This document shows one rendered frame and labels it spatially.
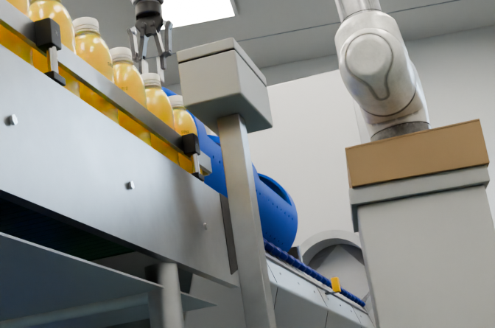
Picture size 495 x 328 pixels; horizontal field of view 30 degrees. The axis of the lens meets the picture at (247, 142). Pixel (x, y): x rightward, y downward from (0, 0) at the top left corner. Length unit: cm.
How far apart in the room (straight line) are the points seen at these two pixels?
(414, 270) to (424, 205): 15
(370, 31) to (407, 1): 487
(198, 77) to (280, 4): 512
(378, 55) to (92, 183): 109
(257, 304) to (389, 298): 68
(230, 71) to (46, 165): 54
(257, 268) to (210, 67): 33
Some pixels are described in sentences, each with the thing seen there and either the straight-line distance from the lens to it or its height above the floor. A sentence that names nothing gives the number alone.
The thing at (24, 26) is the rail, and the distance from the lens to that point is 111.
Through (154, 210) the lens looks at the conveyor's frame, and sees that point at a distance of 130.
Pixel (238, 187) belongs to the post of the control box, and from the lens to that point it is 152.
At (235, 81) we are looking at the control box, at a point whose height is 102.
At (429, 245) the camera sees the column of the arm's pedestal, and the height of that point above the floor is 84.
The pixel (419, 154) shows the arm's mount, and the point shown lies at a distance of 216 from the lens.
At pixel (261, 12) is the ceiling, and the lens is 669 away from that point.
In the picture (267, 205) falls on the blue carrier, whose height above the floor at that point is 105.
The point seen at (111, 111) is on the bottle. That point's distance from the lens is 132.
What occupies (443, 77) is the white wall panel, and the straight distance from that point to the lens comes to 754.
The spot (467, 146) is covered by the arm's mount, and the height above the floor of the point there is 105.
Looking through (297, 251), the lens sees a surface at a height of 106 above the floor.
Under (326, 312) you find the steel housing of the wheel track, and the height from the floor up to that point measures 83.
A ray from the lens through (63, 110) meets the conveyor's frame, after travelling 110.
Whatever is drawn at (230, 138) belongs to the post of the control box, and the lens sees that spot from 154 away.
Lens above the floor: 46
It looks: 18 degrees up
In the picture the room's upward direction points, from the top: 9 degrees counter-clockwise
